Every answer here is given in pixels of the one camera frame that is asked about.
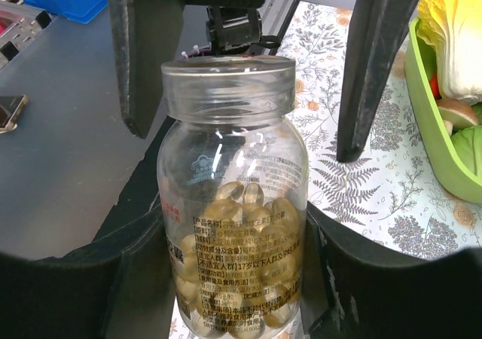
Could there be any toy round green cabbage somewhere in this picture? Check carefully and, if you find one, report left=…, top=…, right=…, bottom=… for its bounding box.
left=451, top=126, right=482, bottom=177

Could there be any toy yellow napa cabbage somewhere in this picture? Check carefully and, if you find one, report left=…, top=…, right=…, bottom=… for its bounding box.
left=417, top=0, right=481, bottom=105

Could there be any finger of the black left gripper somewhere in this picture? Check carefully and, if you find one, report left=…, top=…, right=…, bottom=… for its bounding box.
left=108, top=0, right=185, bottom=139
left=337, top=0, right=419, bottom=163

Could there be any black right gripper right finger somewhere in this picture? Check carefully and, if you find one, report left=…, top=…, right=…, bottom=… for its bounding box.
left=300, top=203, right=481, bottom=338

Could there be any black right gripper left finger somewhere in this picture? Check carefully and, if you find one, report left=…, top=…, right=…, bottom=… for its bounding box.
left=1, top=128, right=175, bottom=338

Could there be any toy red pepper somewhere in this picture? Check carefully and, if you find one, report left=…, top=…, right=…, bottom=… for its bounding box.
left=429, top=73, right=441, bottom=99

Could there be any floral table mat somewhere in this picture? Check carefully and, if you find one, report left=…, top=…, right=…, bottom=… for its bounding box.
left=279, top=2, right=481, bottom=260

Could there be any clear pill bottle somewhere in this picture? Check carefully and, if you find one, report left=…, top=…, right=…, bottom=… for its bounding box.
left=157, top=56, right=309, bottom=338

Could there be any green plastic tray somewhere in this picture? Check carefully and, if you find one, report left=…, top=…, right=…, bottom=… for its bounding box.
left=404, top=18, right=481, bottom=204

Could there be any toy brown mushroom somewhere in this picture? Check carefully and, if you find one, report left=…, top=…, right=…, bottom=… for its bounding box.
left=436, top=99, right=479, bottom=136

